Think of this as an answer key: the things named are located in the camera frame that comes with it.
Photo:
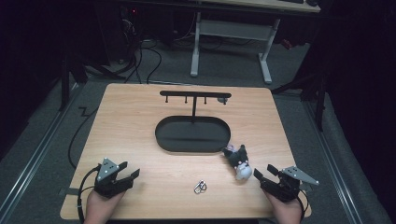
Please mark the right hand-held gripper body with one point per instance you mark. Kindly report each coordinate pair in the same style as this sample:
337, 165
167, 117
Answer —
286, 186

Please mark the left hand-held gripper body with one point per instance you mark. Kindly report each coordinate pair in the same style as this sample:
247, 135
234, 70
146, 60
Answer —
107, 170

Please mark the silver metal clip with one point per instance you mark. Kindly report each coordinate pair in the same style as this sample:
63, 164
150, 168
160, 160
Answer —
200, 186

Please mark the black key rack with tray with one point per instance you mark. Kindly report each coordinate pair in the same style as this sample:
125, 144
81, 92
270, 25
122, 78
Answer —
193, 133

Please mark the person's right hand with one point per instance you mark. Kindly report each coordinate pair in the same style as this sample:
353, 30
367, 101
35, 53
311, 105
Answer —
285, 211

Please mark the person's left hand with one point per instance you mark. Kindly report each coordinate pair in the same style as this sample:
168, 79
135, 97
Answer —
101, 208

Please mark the grey tape strip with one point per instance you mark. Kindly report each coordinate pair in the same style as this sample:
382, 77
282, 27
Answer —
73, 191

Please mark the black metal stand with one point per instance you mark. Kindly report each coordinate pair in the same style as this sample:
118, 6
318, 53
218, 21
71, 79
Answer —
320, 102
64, 81

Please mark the small red object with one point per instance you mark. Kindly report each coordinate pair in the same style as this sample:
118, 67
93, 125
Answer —
286, 44

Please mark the dark computer tower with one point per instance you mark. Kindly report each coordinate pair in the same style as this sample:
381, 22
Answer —
127, 28

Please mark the white-legged wooden desk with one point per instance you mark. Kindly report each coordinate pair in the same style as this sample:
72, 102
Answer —
233, 29

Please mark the metal floor rail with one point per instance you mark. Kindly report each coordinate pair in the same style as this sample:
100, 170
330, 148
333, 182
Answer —
34, 155
333, 165

